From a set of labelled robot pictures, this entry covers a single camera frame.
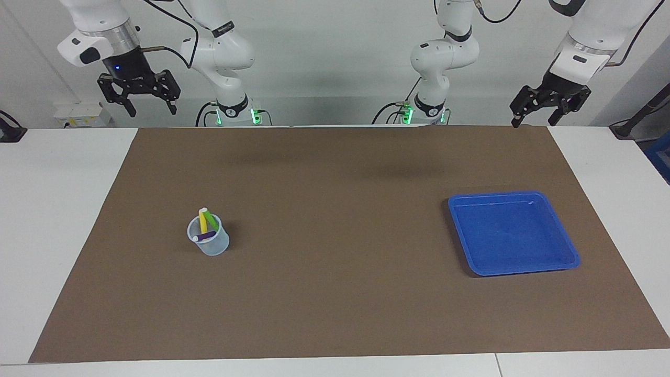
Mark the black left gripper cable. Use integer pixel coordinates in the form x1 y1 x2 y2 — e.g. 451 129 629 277
605 0 666 67

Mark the black clamp base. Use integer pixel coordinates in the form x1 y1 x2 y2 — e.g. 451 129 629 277
0 110 28 143

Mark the black stand pole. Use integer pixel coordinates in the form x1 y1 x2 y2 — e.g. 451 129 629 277
610 84 670 141

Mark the translucent plastic cup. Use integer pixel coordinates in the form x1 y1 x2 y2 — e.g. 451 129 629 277
187 212 230 257

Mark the black base cable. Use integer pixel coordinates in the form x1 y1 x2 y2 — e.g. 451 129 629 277
372 77 422 125
195 101 220 127

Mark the white power strip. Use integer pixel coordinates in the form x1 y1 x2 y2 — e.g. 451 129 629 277
52 102 114 128

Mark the blue plastic tray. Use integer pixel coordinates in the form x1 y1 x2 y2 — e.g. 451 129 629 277
448 191 580 276

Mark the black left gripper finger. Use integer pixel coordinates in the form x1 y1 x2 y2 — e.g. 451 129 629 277
547 92 591 127
510 85 546 128

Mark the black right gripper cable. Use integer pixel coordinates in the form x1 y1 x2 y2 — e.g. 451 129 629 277
139 0 200 70

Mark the brown table mat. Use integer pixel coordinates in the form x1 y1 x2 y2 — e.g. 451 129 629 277
29 126 670 363

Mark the blue box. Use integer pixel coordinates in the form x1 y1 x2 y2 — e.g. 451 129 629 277
644 131 670 185

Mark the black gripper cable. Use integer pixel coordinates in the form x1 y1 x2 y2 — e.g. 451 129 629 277
139 0 200 70
605 0 666 67

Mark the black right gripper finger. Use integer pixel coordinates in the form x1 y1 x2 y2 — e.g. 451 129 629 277
157 69 182 115
97 74 137 118

